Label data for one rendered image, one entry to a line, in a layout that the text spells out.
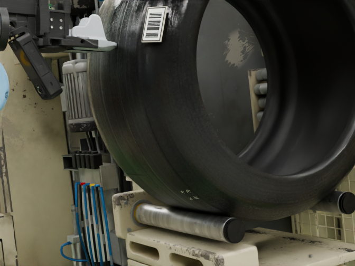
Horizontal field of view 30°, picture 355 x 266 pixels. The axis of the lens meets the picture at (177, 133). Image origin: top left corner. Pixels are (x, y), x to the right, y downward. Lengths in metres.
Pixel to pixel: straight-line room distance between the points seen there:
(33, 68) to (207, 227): 0.42
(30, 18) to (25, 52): 0.06
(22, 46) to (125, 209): 0.51
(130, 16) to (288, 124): 0.57
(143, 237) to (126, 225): 0.08
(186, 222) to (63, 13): 0.45
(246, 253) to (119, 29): 0.45
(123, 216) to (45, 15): 0.54
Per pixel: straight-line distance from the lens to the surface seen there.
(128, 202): 1.44
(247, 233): 1.61
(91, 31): 1.13
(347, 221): 1.88
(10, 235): 1.73
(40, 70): 1.09
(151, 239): 1.36
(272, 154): 1.54
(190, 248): 1.24
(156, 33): 1.09
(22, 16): 1.10
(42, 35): 1.09
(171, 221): 1.32
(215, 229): 1.19
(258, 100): 1.82
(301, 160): 1.49
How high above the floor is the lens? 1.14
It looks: 3 degrees down
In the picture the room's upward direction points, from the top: 6 degrees counter-clockwise
